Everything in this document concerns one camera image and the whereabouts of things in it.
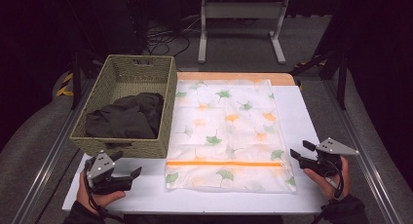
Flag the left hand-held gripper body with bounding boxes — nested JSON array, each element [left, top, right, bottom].
[[85, 151, 134, 196]]

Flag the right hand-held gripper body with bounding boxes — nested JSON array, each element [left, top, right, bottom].
[[298, 136, 360, 178]]

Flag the dark cloth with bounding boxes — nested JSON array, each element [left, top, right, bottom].
[[85, 92, 166, 140]]

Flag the leaf print laundry bag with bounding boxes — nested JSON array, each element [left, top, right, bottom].
[[164, 79, 297, 195]]

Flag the green woven basket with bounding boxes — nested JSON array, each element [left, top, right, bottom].
[[69, 54, 178, 160]]

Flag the person's left hand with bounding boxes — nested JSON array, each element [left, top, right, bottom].
[[75, 169, 127, 216]]

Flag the person's right hand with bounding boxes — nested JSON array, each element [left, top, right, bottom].
[[303, 155, 352, 202]]

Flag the white board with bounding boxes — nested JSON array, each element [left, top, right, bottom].
[[61, 85, 329, 215]]

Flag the wooden table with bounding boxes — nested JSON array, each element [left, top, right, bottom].
[[176, 71, 297, 87]]

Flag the black metal stand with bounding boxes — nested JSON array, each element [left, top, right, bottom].
[[289, 48, 349, 111], [70, 50, 105, 110]]

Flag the yellow black hazard tape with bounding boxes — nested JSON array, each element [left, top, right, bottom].
[[55, 71, 75, 98]]

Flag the white metal stand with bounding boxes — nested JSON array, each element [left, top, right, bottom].
[[197, 0, 290, 65]]

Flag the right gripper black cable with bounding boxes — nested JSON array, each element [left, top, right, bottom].
[[323, 159, 346, 202]]

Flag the aluminium rail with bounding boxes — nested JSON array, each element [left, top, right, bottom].
[[11, 80, 95, 224], [323, 77, 404, 224]]

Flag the bundle of floor cables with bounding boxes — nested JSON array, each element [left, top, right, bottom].
[[141, 15, 203, 56]]

